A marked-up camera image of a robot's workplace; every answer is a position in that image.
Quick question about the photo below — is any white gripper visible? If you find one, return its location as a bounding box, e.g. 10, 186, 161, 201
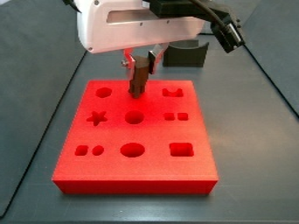
74, 0, 205, 80

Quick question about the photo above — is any dark three prong peg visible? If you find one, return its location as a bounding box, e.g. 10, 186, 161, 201
129, 56, 150, 98

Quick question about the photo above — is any black curved holder stand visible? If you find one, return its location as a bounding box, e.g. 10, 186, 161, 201
163, 40, 210, 67

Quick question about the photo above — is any red shape sorter block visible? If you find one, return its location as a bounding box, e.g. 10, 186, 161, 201
52, 80, 219, 194

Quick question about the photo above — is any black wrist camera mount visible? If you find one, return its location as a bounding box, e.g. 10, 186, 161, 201
146, 0, 246, 53

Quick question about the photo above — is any black cable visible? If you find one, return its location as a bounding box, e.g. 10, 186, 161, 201
190, 0, 235, 36

